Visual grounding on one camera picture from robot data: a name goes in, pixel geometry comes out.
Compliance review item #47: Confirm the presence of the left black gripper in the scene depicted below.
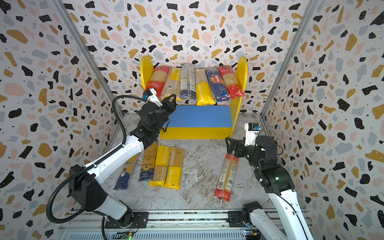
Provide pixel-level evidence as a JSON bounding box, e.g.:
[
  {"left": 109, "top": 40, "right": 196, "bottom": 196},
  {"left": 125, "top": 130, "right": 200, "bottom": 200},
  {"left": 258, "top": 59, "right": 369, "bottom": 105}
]
[{"left": 154, "top": 95, "right": 177, "bottom": 135}]

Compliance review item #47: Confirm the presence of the plain yellow spaghetti bag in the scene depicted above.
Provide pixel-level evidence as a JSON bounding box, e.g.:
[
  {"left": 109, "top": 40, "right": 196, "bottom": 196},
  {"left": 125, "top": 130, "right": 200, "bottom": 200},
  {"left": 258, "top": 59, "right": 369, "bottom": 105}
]
[{"left": 164, "top": 68, "right": 182, "bottom": 101}]

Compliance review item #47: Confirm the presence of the clear white label spaghetti bag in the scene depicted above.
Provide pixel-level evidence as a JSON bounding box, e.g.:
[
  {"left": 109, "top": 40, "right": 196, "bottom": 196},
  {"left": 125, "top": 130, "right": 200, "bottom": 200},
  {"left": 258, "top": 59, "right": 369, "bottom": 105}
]
[{"left": 181, "top": 63, "right": 197, "bottom": 100}]

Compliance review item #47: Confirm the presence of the red spaghetti bag black label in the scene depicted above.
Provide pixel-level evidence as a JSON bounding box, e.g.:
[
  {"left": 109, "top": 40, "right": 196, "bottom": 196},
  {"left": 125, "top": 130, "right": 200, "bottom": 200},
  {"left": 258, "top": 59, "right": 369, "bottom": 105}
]
[{"left": 145, "top": 66, "right": 171, "bottom": 97}]

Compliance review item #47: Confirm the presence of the red clear spaghetti bag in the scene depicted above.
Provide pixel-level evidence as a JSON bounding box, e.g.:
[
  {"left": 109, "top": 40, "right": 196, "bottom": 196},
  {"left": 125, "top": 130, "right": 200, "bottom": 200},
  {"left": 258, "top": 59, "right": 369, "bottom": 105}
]
[{"left": 214, "top": 154, "right": 239, "bottom": 202}]

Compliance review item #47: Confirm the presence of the blue Barilla spaghetti bag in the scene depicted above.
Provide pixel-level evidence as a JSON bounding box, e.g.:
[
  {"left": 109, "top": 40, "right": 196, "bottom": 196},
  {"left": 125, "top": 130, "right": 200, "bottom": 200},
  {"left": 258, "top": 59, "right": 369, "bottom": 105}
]
[{"left": 205, "top": 67, "right": 230, "bottom": 102}]

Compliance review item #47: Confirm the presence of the red spaghetti bag top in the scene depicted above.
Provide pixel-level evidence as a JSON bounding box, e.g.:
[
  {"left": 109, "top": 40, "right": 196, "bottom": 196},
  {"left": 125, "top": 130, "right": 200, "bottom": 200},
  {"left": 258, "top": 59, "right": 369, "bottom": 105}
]
[{"left": 218, "top": 66, "right": 245, "bottom": 99}]

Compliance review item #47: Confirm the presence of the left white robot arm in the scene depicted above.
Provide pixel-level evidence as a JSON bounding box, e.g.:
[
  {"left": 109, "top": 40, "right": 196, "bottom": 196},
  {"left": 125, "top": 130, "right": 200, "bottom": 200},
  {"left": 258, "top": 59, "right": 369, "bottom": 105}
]
[{"left": 69, "top": 94, "right": 177, "bottom": 228}]

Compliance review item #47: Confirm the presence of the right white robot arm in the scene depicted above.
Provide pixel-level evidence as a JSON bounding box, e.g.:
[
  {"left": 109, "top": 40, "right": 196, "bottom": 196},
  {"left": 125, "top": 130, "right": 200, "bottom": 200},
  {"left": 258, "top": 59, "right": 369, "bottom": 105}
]
[{"left": 226, "top": 136, "right": 314, "bottom": 240}]

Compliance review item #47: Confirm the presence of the yellow shelf with coloured boards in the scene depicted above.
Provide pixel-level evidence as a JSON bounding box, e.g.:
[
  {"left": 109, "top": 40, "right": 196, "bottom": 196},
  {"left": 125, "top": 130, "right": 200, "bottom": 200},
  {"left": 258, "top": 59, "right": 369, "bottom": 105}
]
[{"left": 140, "top": 55, "right": 249, "bottom": 140}]

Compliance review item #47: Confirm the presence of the yellow Pastatime spaghetti bag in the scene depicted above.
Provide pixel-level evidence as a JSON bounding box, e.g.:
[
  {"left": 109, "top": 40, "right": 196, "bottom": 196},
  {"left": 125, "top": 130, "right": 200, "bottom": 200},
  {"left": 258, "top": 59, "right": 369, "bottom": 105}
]
[{"left": 150, "top": 146, "right": 172, "bottom": 187}]

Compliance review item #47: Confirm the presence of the orange blue spaghetti bag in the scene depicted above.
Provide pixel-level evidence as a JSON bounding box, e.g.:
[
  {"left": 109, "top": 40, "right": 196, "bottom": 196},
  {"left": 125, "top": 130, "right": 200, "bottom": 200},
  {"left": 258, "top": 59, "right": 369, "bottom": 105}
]
[{"left": 139, "top": 142, "right": 158, "bottom": 182}]

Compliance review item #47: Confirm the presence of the dark blue spaghetti bag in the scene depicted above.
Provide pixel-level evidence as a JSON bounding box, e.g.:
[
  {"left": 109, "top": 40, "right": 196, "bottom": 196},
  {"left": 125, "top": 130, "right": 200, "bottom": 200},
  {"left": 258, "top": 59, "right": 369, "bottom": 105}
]
[{"left": 114, "top": 154, "right": 139, "bottom": 190}]

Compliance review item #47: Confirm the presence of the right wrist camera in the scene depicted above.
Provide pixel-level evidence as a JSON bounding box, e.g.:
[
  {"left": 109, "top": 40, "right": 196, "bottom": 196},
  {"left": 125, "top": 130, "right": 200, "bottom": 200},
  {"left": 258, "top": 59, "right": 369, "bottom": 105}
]
[{"left": 244, "top": 123, "right": 260, "bottom": 147}]

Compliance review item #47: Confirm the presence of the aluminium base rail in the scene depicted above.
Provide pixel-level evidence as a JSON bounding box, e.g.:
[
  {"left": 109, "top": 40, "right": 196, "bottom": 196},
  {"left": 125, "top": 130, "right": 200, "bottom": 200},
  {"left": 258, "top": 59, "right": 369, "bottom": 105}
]
[{"left": 56, "top": 209, "right": 316, "bottom": 240}]

